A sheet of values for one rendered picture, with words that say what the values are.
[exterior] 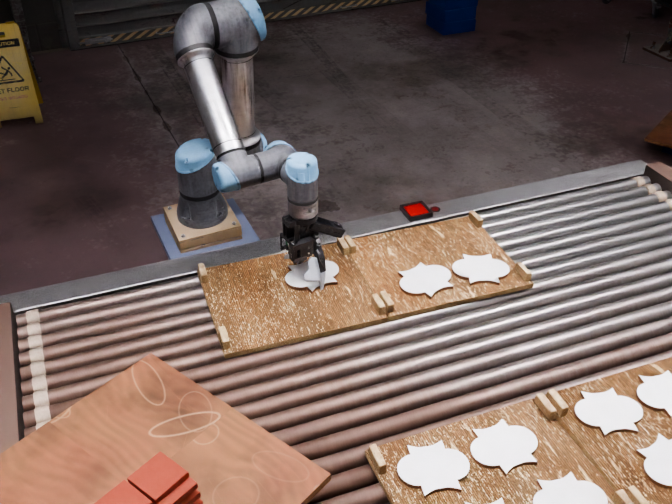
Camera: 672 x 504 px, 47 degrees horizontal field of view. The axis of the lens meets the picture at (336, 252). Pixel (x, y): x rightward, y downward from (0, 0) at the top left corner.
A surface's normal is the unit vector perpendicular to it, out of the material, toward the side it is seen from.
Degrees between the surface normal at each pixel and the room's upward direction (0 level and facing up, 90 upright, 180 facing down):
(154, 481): 0
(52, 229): 0
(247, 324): 0
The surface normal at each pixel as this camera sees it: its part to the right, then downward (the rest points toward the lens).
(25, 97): 0.33, 0.36
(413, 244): 0.00, -0.82
